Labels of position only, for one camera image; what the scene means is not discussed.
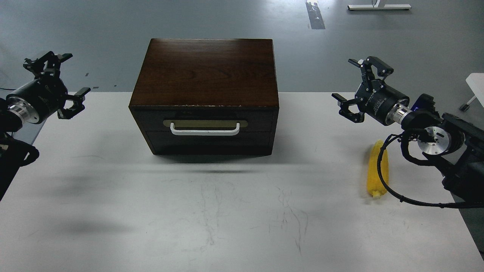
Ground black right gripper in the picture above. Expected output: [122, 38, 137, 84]
[332, 56, 410, 126]

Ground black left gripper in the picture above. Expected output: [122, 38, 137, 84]
[6, 51, 91, 124]

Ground wooden drawer with white handle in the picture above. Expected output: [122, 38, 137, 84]
[137, 110, 274, 135]

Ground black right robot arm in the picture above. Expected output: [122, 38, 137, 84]
[332, 56, 484, 209]

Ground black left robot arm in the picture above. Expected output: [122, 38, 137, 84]
[0, 51, 90, 197]

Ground yellow corn cob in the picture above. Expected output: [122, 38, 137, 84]
[366, 139, 389, 199]

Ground dark wooden drawer cabinet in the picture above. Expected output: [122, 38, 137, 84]
[129, 39, 279, 156]

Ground black floor tape strip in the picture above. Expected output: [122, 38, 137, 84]
[305, 0, 326, 30]

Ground white table leg base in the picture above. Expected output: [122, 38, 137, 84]
[347, 0, 412, 11]

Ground white furniture with caster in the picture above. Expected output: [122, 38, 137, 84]
[459, 73, 484, 112]

